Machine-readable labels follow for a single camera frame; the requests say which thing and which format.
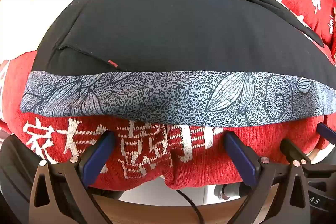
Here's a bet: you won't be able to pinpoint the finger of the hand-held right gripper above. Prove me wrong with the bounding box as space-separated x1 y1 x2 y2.
316 122 336 144
280 138 311 165

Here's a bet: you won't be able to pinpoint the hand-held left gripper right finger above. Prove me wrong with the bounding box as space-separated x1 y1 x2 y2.
223 131 311 224

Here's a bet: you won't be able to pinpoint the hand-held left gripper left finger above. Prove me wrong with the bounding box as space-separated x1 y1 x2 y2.
29 130 116 224

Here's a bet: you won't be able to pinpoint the black pants with patterned waistband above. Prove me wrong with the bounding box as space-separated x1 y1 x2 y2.
20 0 336 127

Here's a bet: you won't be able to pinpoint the red printed blanket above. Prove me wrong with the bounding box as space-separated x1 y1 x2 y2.
0 0 336 191

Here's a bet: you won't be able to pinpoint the cream white blanket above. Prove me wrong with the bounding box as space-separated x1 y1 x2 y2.
0 0 87 62

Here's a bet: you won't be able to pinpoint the black cable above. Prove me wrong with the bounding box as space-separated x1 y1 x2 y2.
175 189 205 224

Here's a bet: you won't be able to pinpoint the wooden bed frame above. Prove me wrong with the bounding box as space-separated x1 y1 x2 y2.
92 194 252 224

